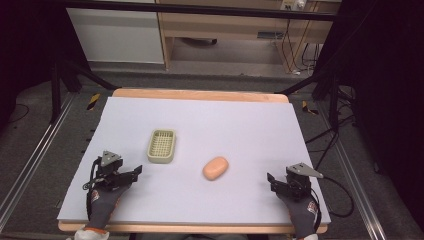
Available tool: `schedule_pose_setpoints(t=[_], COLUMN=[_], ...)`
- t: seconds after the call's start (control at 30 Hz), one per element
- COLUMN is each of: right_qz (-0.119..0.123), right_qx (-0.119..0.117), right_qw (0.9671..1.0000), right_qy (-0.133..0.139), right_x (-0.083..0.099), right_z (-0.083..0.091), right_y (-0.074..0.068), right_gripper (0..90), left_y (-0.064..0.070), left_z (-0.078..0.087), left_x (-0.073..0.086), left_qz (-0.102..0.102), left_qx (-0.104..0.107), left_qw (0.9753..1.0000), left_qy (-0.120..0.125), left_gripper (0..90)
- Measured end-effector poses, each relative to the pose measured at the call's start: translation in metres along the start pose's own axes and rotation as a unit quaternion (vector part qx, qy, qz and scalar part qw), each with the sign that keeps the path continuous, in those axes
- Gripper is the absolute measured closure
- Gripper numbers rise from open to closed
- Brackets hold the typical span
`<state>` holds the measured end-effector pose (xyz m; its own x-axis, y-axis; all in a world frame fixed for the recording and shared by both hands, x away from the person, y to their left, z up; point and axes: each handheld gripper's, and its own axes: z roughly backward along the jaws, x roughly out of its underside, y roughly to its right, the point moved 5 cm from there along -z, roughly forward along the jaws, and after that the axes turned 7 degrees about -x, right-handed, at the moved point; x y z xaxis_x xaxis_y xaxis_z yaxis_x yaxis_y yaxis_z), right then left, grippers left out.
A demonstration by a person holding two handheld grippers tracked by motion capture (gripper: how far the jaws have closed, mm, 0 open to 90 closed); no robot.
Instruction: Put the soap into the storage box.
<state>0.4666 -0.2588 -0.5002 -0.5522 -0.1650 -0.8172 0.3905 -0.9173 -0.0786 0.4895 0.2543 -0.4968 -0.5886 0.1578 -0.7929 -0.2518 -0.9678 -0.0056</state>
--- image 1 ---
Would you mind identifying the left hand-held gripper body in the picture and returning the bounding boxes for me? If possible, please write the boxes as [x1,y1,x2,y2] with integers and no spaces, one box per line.
[94,150,132,192]

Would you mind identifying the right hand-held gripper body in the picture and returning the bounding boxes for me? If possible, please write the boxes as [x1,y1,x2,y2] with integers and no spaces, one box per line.
[278,162,325,202]

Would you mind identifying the beige slotted soap dish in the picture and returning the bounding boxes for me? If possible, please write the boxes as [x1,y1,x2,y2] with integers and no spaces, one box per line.
[146,128,177,165]

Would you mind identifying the orange oval soap bar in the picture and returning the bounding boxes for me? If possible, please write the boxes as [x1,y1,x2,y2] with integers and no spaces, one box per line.
[202,156,230,182]

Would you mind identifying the yellow black floor tape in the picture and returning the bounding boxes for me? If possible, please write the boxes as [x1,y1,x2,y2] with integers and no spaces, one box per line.
[301,100,320,116]
[86,92,102,111]

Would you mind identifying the white table mat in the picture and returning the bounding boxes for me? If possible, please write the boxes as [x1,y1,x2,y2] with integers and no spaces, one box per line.
[56,96,332,225]

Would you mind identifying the black metal stand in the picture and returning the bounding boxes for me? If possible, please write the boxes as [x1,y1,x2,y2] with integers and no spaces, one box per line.
[49,59,118,125]
[274,70,355,132]

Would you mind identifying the wooden table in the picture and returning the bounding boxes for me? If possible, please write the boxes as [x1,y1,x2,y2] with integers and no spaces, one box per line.
[57,87,329,235]

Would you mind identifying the dark curtain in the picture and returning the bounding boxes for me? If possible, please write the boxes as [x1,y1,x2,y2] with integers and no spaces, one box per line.
[0,0,88,124]
[316,0,424,231]

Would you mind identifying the white cabinet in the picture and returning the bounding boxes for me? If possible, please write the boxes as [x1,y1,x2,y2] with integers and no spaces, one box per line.
[65,7,165,65]

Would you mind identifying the wooden desk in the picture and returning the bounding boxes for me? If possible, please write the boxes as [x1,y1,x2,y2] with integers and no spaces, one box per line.
[155,0,342,73]

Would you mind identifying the white power strip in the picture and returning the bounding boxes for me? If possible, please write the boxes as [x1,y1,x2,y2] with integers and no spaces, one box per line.
[280,0,307,12]

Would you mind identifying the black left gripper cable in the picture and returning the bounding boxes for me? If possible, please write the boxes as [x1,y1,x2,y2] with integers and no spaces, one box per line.
[82,157,102,222]

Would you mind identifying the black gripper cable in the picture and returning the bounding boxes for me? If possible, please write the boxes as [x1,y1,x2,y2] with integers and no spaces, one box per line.
[82,157,102,222]
[309,175,355,232]

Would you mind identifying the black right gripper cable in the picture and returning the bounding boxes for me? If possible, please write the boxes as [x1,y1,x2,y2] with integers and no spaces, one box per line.
[309,175,355,232]

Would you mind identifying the black floor cables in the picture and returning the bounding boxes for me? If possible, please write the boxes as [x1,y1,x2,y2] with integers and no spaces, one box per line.
[304,85,357,172]

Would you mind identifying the aluminium floor rail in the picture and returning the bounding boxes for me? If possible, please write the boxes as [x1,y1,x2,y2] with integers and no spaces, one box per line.
[0,92,77,232]
[315,99,388,240]

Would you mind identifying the hanging desk cables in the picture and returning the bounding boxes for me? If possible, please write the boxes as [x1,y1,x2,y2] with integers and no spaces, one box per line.
[280,19,322,75]

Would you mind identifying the black horizontal frame bar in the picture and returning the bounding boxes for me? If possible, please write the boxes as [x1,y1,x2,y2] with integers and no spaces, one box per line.
[61,0,338,22]

